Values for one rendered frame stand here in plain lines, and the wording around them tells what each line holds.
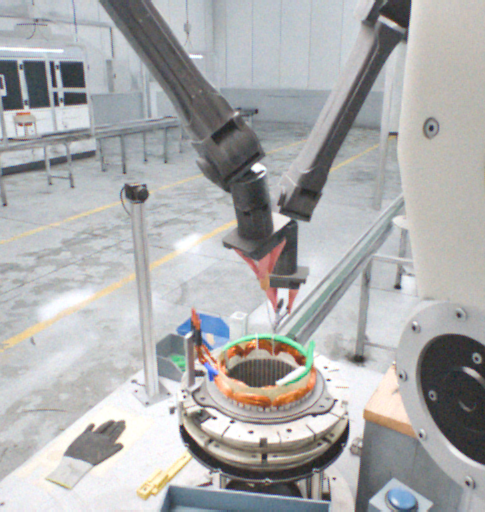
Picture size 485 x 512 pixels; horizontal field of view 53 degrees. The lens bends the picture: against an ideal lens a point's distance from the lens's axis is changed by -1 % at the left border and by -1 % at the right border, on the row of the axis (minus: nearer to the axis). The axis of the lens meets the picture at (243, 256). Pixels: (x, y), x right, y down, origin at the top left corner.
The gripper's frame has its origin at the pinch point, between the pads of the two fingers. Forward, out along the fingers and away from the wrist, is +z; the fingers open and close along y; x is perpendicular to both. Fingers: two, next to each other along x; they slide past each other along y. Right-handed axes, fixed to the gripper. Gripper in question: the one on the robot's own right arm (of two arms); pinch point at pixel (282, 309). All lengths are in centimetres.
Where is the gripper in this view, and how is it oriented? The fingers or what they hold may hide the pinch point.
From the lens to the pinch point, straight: 106.6
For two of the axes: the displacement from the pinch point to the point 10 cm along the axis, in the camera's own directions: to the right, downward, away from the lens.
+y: -9.7, -0.8, 2.4
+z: 0.2, 9.3, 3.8
